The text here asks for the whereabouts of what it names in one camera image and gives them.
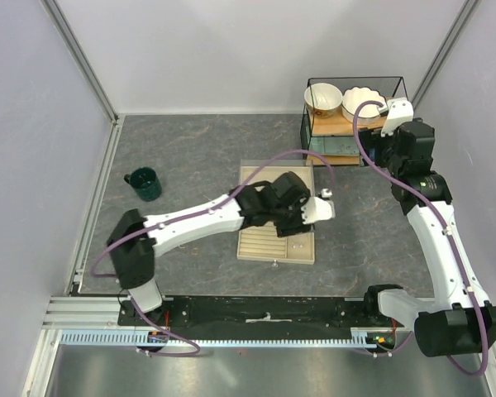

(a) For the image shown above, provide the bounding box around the light blue rectangular plate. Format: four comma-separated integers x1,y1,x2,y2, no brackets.
308,136,360,156

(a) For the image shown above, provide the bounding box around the black wire shelf rack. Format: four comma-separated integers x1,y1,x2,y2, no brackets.
300,76,407,166

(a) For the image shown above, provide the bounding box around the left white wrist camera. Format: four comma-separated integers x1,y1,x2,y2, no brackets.
300,196,336,225

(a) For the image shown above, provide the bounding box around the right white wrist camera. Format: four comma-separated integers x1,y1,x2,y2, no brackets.
379,97,414,137

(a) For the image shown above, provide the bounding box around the white scalloped bowl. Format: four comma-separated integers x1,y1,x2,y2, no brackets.
341,87,386,125

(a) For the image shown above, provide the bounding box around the beige jewelry box with lid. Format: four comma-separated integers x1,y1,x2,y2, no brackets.
237,159,317,227

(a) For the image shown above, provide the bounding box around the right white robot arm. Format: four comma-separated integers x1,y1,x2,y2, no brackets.
353,120,496,358

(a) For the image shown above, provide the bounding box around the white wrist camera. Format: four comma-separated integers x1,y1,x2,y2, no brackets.
300,196,336,225
379,97,414,137

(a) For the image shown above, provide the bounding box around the beige jewelry tray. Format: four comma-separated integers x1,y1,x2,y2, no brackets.
236,225,315,265

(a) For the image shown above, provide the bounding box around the dark green mug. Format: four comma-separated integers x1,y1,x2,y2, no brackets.
123,167,162,202

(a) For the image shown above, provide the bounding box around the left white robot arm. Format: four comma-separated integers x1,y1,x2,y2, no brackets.
103,171,324,325

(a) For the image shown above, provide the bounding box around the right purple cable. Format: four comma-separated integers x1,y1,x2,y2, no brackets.
352,100,489,376

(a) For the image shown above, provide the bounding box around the light blue cable duct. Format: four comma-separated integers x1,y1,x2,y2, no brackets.
60,329,387,348

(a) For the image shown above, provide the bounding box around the white bowl with floral pattern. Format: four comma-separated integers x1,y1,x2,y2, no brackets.
303,83,343,118

